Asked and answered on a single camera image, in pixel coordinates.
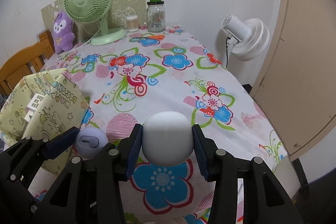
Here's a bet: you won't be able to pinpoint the lavender round gadget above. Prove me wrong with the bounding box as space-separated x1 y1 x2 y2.
75 127 108 160

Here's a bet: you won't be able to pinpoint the white remote control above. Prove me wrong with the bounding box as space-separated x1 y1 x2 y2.
25 93 45 122

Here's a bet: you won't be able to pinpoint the white earbud case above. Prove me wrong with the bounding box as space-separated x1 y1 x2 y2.
142 111 194 167

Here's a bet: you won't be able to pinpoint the yellow cartoon storage box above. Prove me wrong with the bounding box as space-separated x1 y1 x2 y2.
0 68 91 176

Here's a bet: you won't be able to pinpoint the wooden chair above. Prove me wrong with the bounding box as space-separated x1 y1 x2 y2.
1 30 55 96

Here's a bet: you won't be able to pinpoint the beige door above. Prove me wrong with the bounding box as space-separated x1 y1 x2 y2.
253 0 335 160

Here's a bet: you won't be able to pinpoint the purple plush bunny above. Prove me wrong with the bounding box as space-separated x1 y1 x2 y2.
52 11 75 54

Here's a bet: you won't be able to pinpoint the floral tablecloth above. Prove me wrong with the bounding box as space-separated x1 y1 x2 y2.
46 30 286 223

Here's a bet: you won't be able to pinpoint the white standing fan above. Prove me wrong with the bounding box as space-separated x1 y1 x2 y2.
222 14 270 66

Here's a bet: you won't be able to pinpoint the orange scissors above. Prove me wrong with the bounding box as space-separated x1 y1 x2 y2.
143 35 165 41

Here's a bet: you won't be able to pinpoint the cotton swab container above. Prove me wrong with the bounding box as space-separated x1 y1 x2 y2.
126 15 139 32

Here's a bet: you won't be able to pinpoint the green desk fan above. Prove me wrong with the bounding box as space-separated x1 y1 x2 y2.
63 0 127 46

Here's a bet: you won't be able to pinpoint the glass jar green lid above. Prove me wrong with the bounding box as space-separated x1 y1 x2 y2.
146 0 166 32

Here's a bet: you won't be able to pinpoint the beige cartoon backboard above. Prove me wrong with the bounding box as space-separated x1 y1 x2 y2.
41 0 146 43

